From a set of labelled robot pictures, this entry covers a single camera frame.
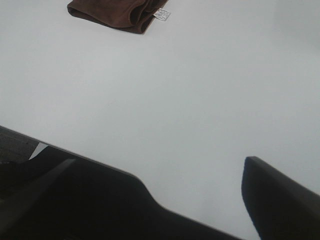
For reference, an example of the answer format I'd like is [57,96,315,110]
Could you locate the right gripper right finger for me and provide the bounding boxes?
[241,156,320,240]

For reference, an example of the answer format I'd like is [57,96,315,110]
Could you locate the brown towel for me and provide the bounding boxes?
[67,0,167,34]

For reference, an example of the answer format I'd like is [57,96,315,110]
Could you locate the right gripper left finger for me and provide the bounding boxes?
[0,143,245,240]

